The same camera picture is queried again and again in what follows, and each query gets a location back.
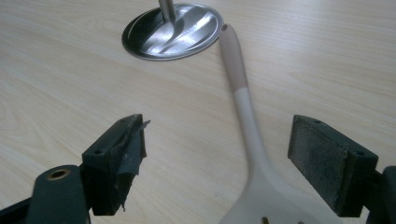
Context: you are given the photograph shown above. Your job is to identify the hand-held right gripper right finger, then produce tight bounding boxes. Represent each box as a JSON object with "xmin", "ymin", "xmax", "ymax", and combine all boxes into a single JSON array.
[{"xmin": 287, "ymin": 114, "xmax": 379, "ymax": 218}]

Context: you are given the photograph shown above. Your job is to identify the round steel stand base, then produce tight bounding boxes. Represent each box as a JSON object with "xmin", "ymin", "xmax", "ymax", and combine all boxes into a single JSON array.
[{"xmin": 120, "ymin": 0, "xmax": 224, "ymax": 62}]

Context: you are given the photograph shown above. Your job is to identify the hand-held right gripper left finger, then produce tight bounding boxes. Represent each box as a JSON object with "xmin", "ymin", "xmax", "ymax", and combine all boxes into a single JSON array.
[{"xmin": 81, "ymin": 113, "xmax": 151, "ymax": 217}]

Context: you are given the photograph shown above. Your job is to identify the white slotted silicone spatula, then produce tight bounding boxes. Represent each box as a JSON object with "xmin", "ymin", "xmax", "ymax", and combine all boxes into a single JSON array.
[{"xmin": 218, "ymin": 23, "xmax": 344, "ymax": 224}]

